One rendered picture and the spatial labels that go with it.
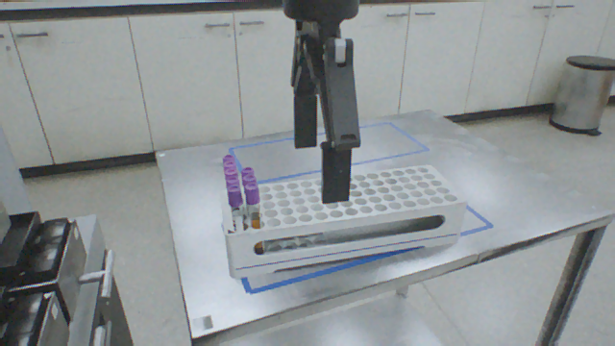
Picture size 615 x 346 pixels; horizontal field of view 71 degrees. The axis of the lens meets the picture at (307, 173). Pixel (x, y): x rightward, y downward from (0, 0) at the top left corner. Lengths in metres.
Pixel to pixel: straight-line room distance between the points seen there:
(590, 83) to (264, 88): 2.05
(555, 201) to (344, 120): 0.43
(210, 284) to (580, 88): 3.00
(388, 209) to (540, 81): 3.04
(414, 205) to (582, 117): 2.86
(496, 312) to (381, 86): 1.57
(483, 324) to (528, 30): 2.14
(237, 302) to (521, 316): 1.37
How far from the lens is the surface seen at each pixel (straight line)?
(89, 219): 0.84
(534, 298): 1.84
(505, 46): 3.21
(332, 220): 0.49
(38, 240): 0.65
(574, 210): 0.73
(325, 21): 0.42
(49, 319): 0.57
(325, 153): 0.42
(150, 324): 1.65
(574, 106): 3.33
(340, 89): 0.39
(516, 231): 0.64
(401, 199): 0.54
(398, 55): 2.76
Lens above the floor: 1.17
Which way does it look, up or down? 29 degrees down
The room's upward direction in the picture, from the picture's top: straight up
